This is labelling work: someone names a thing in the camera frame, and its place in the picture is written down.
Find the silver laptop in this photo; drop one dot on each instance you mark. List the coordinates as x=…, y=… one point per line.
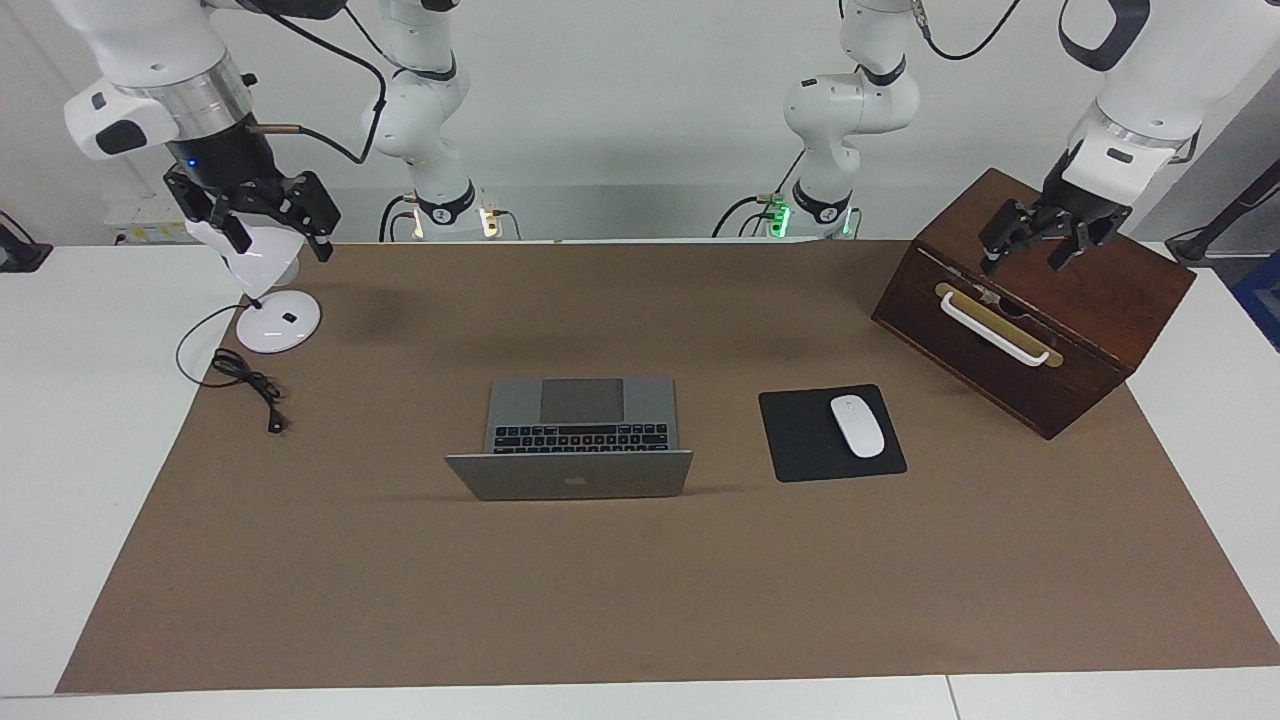
x=580, y=480

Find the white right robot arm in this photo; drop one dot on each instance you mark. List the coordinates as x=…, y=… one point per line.
x=150, y=50

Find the black stand foot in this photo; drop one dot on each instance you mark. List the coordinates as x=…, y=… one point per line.
x=20, y=255

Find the brown table mat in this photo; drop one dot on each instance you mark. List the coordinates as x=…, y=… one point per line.
x=640, y=590

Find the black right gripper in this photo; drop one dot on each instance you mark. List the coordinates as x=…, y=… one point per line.
x=230, y=170

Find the white wall power strip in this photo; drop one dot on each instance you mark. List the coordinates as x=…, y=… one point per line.
x=130, y=225

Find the white computer mouse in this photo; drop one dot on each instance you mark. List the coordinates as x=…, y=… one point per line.
x=858, y=426

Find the black mouse pad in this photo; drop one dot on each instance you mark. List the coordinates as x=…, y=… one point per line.
x=800, y=440

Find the black tripod stand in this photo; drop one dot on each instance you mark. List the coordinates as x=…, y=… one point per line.
x=1230, y=215

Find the dark brown wooden box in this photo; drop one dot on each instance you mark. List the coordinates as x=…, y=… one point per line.
x=1090, y=330

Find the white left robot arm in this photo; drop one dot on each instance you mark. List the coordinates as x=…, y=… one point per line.
x=1160, y=70

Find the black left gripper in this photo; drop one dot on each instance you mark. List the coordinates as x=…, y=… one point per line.
x=1082, y=205

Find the white desk lamp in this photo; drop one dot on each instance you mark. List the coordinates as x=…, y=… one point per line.
x=278, y=325

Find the blue crate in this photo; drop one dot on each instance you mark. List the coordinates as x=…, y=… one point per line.
x=1262, y=300

